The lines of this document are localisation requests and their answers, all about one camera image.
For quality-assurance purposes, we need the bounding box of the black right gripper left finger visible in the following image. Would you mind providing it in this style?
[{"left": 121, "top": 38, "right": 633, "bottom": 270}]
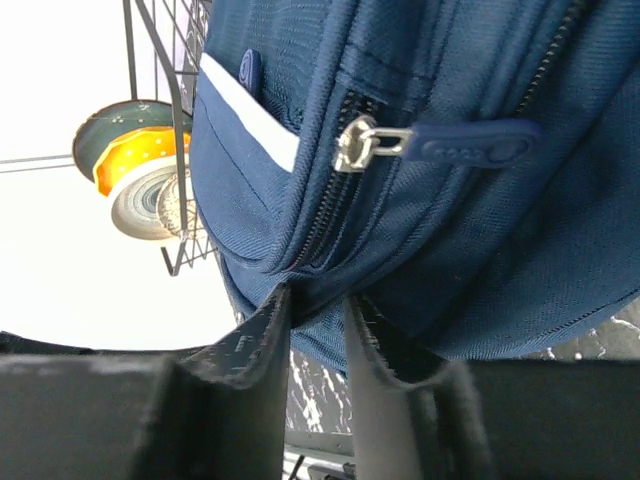
[{"left": 1, "top": 286, "right": 291, "bottom": 479}]

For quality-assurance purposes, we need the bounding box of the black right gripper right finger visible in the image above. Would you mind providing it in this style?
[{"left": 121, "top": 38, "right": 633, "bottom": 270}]
[{"left": 344, "top": 297, "right": 639, "bottom": 479}]

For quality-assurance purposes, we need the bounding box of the navy blue student backpack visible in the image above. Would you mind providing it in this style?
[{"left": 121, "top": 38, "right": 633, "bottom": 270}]
[{"left": 190, "top": 1, "right": 639, "bottom": 370}]

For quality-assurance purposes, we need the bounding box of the grey speckled plate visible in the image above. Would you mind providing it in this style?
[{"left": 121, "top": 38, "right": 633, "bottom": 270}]
[{"left": 156, "top": 171, "right": 207, "bottom": 240}]

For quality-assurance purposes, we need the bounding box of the white plate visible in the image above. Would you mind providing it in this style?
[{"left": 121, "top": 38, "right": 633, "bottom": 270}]
[{"left": 108, "top": 156, "right": 187, "bottom": 246}]

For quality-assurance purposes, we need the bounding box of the orange plate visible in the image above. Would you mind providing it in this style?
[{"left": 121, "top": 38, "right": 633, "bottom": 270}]
[{"left": 92, "top": 126, "right": 176, "bottom": 197}]

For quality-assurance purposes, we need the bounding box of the dark green plate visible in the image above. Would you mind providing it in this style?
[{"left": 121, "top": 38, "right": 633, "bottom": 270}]
[{"left": 72, "top": 100, "right": 173, "bottom": 182}]

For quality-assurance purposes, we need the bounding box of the black wire dish rack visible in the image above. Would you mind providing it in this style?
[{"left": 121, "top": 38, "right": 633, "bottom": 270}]
[{"left": 121, "top": 0, "right": 216, "bottom": 277}]

